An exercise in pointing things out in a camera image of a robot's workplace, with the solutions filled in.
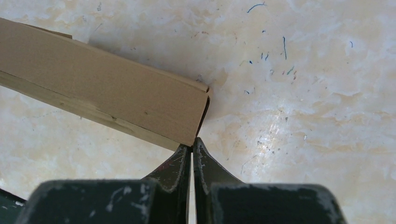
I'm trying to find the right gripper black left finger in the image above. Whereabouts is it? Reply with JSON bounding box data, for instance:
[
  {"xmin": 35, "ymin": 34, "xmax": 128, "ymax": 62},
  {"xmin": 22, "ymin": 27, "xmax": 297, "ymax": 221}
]
[{"xmin": 16, "ymin": 145, "xmax": 191, "ymax": 224}]

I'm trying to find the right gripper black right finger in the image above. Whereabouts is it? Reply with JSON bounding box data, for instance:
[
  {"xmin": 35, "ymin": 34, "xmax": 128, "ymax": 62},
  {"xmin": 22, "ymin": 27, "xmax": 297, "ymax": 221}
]
[{"xmin": 193, "ymin": 138, "xmax": 346, "ymax": 224}]

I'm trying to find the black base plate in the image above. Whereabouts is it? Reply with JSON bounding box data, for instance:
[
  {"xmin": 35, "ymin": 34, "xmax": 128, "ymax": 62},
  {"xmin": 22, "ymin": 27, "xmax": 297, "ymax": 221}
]
[{"xmin": 0, "ymin": 189, "xmax": 26, "ymax": 224}]

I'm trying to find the brown cardboard box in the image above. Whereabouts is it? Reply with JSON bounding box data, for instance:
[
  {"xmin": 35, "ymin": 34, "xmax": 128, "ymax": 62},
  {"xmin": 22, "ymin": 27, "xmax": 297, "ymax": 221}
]
[{"xmin": 0, "ymin": 19, "xmax": 212, "ymax": 151}]

